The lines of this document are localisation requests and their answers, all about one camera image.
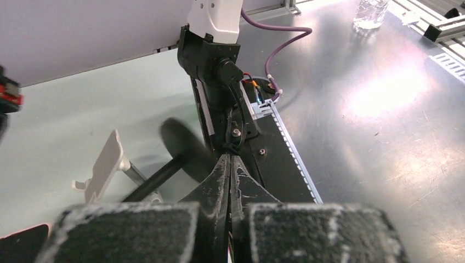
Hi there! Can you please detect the pink phone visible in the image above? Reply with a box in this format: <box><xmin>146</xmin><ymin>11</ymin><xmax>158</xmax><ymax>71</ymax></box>
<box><xmin>1</xmin><ymin>224</ymin><xmax>50</xmax><ymax>262</ymax></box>

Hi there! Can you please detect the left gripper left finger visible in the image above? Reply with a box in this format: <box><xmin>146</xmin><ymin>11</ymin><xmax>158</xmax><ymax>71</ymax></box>
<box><xmin>36</xmin><ymin>155</ymin><xmax>231</xmax><ymax>262</ymax></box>

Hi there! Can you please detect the right controller board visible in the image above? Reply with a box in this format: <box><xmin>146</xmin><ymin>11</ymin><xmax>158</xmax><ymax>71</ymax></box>
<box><xmin>241</xmin><ymin>72</ymin><xmax>283</xmax><ymax>105</ymax></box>

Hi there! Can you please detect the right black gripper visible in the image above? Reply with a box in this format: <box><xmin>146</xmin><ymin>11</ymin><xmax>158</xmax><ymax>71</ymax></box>
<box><xmin>1</xmin><ymin>65</ymin><xmax>22</xmax><ymax>139</ymax></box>

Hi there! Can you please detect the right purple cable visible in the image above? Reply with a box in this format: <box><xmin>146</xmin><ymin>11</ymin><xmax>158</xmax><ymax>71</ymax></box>
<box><xmin>240</xmin><ymin>9</ymin><xmax>313</xmax><ymax>102</ymax></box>

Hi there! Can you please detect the black gooseneck phone stand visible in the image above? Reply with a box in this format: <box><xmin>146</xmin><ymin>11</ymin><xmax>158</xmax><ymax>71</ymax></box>
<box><xmin>122</xmin><ymin>118</ymin><xmax>217</xmax><ymax>202</ymax></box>

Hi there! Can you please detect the clear plastic water bottle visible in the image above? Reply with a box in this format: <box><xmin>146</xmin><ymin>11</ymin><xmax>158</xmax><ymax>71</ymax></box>
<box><xmin>353</xmin><ymin>0</ymin><xmax>390</xmax><ymax>30</ymax></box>

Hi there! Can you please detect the white flat phone stand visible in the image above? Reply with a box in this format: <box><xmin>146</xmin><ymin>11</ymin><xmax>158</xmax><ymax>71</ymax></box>
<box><xmin>72</xmin><ymin>129</ymin><xmax>148</xmax><ymax>203</ymax></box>

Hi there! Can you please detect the grey slotted cable duct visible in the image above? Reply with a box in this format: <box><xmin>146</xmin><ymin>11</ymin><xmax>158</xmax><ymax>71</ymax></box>
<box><xmin>248</xmin><ymin>102</ymin><xmax>323</xmax><ymax>204</ymax></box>

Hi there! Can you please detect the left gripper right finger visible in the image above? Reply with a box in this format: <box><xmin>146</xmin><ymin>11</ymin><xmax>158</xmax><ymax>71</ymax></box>
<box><xmin>230</xmin><ymin>156</ymin><xmax>410</xmax><ymax>262</ymax></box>

